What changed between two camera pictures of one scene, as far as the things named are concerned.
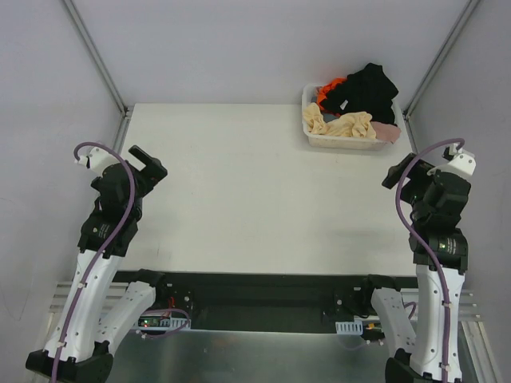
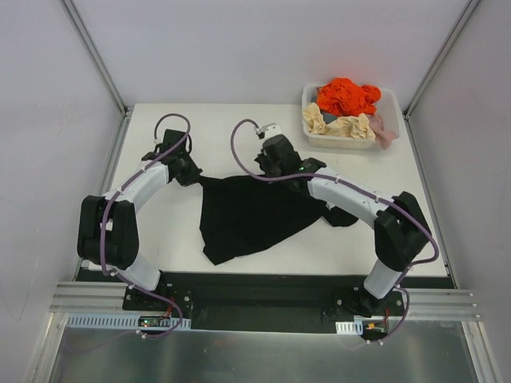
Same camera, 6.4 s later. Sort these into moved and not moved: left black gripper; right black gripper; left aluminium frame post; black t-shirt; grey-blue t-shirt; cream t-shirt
Moved: right black gripper; black t-shirt; left black gripper
Not moved: grey-blue t-shirt; cream t-shirt; left aluminium frame post
